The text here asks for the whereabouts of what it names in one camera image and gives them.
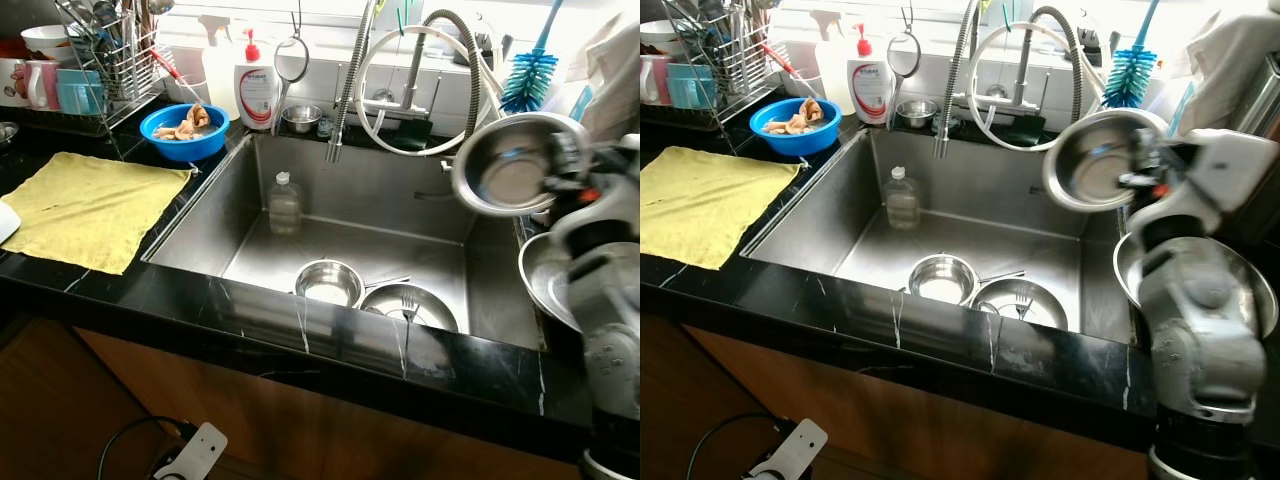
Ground yellow cleaning cloth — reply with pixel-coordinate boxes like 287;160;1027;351
0;151;193;276
640;146;801;271

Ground pink mug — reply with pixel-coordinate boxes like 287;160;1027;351
640;55;671;106
22;60;61;111

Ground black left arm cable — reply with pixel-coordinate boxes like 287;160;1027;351
97;416;186;480
687;412;791;480

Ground small metal strainer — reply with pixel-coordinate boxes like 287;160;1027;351
884;10;923;131
270;12;312;136

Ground grey gooseneck faucet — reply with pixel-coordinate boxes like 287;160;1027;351
340;8;496;161
950;5;1091;151

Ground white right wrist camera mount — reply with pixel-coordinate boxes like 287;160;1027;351
585;133;641;226
1155;128;1280;238

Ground large steel plate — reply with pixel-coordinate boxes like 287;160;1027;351
517;232;591;333
1113;232;1279;341

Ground red handled brush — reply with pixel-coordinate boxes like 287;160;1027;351
760;38;813;96
148;45;201;101

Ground white water hose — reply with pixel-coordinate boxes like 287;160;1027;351
353;25;511;161
965;20;1116;156

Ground dark green sponge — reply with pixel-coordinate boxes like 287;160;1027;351
1002;115;1048;148
392;120;433;153

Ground teal plastic container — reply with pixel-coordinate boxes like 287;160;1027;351
55;68;104;114
665;62;716;109

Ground small steel cup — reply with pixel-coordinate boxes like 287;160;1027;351
280;104;324;134
895;99;939;129

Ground white container blue label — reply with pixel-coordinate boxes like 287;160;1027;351
1165;15;1280;136
570;15;641;141

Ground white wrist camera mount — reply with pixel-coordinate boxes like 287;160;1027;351
1155;128;1280;238
152;421;229;480
748;417;829;480
585;133;641;226

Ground small steel pot with handle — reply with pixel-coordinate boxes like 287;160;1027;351
906;254;1027;306
293;259;411;309

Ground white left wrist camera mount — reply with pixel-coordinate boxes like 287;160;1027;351
748;417;829;480
152;421;229;480

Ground white printed mug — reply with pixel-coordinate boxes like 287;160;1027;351
0;58;29;106

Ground white spray bottle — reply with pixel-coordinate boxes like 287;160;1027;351
811;8;854;111
198;13;241;116

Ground brown food pieces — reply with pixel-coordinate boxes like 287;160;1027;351
153;103;213;141
762;98;826;135

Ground blue bottle brush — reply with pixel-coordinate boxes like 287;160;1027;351
500;0;563;114
1103;0;1161;109

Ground stainless steel sink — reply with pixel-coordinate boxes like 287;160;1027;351
143;132;546;351
742;128;1136;341

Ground large steel pot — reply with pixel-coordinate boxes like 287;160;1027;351
1235;55;1280;241

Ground white ceramic bowl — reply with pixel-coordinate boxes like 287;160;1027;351
20;25;73;59
640;20;686;53

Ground steel wire dish rack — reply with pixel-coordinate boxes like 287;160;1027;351
20;0;171;131
640;0;786;126

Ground white soap bottle red pump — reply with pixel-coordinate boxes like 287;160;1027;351
234;28;282;131
847;24;894;127

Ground steel bowl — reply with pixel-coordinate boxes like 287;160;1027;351
1042;108;1171;213
450;112;591;217

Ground steel flexible spray hose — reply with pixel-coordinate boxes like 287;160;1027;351
326;0;381;164
933;0;986;159

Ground clear plastic bottle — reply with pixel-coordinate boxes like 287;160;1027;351
884;166;922;232
267;172;303;237

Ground small steel plate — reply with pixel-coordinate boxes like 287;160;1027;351
360;283;461;334
970;278;1069;331

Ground blue plastic bowl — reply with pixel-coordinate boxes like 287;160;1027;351
749;97;844;157
140;103;231;163

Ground brown wooden cabinet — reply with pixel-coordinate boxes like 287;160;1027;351
640;315;1151;480
0;310;591;480

